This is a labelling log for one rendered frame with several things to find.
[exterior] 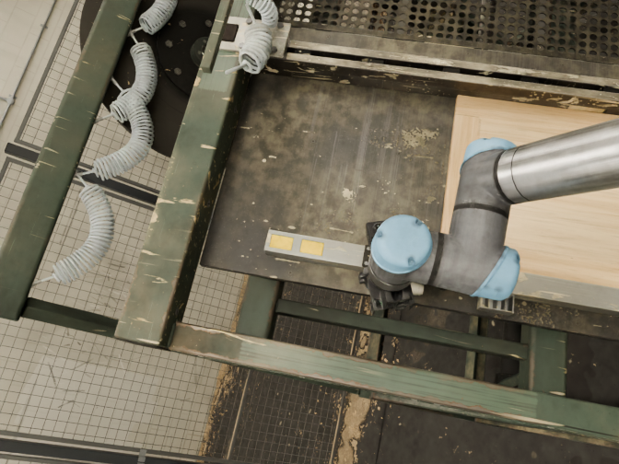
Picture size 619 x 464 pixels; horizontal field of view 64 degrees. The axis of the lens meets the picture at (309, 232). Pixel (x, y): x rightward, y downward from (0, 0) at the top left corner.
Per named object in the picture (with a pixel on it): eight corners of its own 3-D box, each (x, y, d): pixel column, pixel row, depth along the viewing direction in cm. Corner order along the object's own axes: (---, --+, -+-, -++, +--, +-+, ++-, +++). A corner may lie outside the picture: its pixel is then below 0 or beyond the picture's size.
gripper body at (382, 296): (369, 317, 88) (374, 304, 76) (360, 270, 91) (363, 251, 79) (412, 309, 88) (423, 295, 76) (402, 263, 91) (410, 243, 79)
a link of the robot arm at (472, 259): (531, 218, 64) (446, 200, 66) (517, 301, 62) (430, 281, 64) (511, 233, 72) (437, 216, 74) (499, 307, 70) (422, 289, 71)
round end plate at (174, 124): (285, 197, 173) (40, 98, 139) (277, 201, 178) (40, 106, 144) (326, 17, 198) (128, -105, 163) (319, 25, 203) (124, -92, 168)
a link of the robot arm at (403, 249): (433, 275, 62) (367, 260, 63) (420, 294, 72) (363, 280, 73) (444, 218, 64) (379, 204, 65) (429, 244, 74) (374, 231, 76)
